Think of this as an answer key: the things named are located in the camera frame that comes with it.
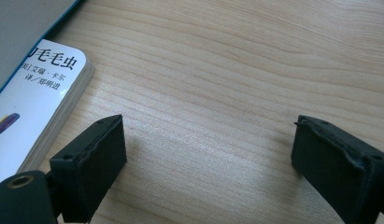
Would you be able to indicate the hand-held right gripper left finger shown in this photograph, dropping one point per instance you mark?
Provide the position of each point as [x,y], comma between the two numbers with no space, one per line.
[90,174]

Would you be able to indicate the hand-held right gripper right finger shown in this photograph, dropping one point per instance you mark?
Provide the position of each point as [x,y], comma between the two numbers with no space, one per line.
[339,174]

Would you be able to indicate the white caterpillar picture book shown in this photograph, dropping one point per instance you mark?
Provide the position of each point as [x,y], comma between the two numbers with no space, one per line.
[34,109]

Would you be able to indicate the blue book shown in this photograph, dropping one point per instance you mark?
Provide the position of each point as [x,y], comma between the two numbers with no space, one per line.
[18,31]

